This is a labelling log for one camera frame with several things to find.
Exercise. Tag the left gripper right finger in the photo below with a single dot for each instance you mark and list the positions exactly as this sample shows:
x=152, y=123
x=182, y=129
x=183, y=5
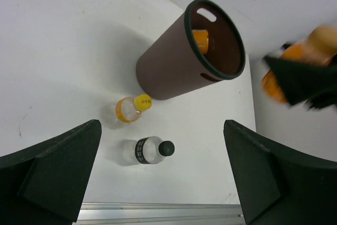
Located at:
x=277, y=184

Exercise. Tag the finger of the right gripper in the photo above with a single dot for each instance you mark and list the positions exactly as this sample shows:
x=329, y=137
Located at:
x=302, y=82

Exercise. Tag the clear bottle yellow cap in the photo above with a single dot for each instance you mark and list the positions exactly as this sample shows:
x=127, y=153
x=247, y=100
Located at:
x=123, y=112

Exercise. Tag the orange bottle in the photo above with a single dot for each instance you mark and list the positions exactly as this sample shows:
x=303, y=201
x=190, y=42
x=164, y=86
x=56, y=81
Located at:
x=201, y=38
x=318, y=48

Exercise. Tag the clear bottle black cap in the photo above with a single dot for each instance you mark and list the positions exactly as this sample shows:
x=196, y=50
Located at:
x=146, y=151

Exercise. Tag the aluminium table frame rail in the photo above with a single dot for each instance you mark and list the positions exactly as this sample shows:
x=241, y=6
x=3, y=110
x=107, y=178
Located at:
x=144, y=213

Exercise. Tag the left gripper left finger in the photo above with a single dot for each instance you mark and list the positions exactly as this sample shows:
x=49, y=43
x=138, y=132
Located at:
x=46, y=183

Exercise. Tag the dark brown plastic bin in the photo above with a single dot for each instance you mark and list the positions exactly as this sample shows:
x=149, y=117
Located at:
x=173, y=65

